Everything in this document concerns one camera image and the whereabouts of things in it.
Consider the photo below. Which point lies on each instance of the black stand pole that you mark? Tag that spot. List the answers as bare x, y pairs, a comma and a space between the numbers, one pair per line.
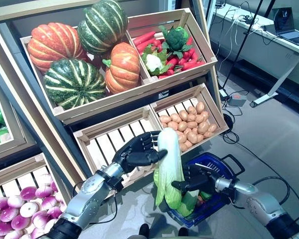
243, 44

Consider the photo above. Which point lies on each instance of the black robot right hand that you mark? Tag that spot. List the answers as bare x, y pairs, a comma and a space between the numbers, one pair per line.
201, 179

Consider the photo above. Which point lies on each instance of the green broccoli head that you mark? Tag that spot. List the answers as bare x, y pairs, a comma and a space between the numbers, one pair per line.
175, 38

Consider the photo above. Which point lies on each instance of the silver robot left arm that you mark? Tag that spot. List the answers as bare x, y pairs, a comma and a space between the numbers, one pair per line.
89, 199

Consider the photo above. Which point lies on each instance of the large wooden pumpkin crate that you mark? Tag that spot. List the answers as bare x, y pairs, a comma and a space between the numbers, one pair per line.
107, 98

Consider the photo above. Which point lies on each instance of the black robot foot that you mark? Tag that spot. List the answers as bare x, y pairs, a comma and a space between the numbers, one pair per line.
183, 231
144, 230

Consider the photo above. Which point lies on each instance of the red carrot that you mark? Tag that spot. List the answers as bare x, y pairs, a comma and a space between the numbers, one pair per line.
172, 63
193, 65
145, 45
144, 38

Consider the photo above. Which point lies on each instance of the wooden potato crate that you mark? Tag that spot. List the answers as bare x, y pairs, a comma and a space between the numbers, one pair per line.
214, 107

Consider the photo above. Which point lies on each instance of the blue plastic shopping basket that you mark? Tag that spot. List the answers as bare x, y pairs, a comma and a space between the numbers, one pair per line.
214, 164

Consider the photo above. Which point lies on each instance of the grey box red label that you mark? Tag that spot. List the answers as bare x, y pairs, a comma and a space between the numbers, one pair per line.
236, 99

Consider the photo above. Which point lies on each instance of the green white napa cabbage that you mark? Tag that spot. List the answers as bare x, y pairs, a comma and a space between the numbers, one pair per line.
169, 154
189, 202

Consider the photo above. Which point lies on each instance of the grey open laptop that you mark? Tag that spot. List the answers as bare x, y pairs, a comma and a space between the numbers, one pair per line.
284, 20

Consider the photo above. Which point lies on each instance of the black white power adapter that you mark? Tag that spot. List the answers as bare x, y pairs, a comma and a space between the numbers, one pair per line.
223, 92

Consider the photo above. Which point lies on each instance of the wooden carrot crate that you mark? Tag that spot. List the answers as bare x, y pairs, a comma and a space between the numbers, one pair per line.
203, 46

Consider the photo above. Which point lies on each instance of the wooden turnip crate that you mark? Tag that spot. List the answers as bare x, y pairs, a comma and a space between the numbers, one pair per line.
15, 171

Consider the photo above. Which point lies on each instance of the black robot right foot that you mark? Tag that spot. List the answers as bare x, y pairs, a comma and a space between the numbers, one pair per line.
183, 231

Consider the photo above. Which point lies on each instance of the green striped pumpkin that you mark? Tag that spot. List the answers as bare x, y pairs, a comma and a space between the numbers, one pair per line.
102, 27
74, 83

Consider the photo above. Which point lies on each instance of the purple white turnip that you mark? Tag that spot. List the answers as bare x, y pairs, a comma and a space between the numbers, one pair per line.
54, 212
8, 214
20, 222
43, 191
0, 203
44, 179
15, 201
59, 196
49, 202
30, 209
28, 193
40, 220
54, 186

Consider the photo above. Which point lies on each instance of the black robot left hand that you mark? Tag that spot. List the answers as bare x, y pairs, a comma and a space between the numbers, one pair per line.
137, 154

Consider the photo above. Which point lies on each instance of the black robot left foot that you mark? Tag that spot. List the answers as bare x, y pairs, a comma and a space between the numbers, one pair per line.
144, 230

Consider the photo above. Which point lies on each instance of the large orange striped pumpkin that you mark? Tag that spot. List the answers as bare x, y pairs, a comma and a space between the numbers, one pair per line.
52, 44

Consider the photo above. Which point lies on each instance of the wide slatted wooden crate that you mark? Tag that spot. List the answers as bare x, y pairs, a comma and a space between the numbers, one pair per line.
104, 152

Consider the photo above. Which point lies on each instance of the wooden display rack frame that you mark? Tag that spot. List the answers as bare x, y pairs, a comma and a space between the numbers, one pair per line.
27, 12

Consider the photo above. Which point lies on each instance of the white office desk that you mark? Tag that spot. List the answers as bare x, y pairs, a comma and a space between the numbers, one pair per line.
251, 52

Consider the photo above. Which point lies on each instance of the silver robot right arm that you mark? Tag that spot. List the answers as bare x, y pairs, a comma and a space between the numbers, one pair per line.
259, 201

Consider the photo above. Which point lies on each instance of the small orange pumpkin green stem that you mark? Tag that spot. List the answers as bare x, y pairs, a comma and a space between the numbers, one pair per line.
123, 67

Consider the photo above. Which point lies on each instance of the white cauliflower green leaves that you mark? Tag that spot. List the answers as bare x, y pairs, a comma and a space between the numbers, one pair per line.
153, 62

